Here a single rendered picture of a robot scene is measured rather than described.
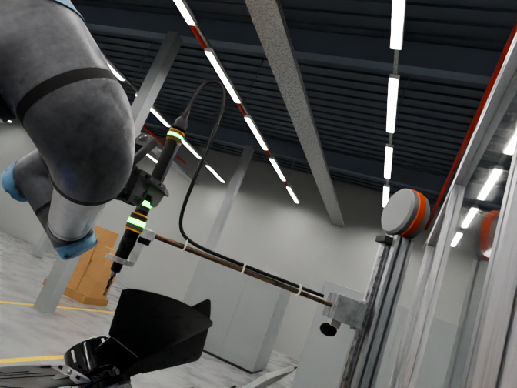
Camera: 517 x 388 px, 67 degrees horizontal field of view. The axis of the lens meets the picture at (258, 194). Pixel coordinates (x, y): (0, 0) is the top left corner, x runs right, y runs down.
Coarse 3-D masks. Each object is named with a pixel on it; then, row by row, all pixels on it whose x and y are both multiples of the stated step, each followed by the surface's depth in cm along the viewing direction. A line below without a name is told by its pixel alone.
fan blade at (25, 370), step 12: (0, 372) 77; (12, 372) 78; (24, 372) 80; (36, 372) 82; (48, 372) 85; (60, 372) 88; (0, 384) 67; (12, 384) 70; (24, 384) 72; (36, 384) 75; (48, 384) 78; (60, 384) 81; (72, 384) 85
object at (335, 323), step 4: (328, 320) 110; (332, 320) 109; (336, 320) 109; (324, 324) 109; (328, 324) 109; (332, 324) 109; (336, 324) 109; (340, 324) 109; (320, 328) 109; (324, 328) 108; (328, 328) 108; (332, 328) 108; (336, 328) 109; (324, 332) 108; (328, 332) 107; (332, 332) 108; (336, 332) 109
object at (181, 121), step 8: (184, 112) 105; (176, 120) 104; (184, 120) 104; (176, 128) 107; (184, 128) 104; (128, 232) 97; (136, 232) 98; (128, 240) 96; (120, 248) 96; (128, 248) 96; (120, 256) 96; (112, 264) 96; (120, 264) 96
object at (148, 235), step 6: (144, 234) 98; (150, 234) 98; (138, 240) 97; (144, 240) 97; (150, 240) 98; (138, 246) 97; (132, 252) 97; (138, 252) 97; (108, 258) 94; (114, 258) 94; (120, 258) 94; (132, 258) 96; (126, 264) 95; (132, 264) 96
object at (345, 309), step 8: (328, 296) 114; (336, 296) 109; (344, 296) 108; (336, 304) 108; (344, 304) 108; (352, 304) 109; (360, 304) 109; (368, 304) 111; (328, 312) 110; (336, 312) 107; (344, 312) 108; (352, 312) 108; (360, 312) 109; (344, 320) 107; (352, 320) 108; (360, 320) 109; (352, 328) 112; (360, 328) 108
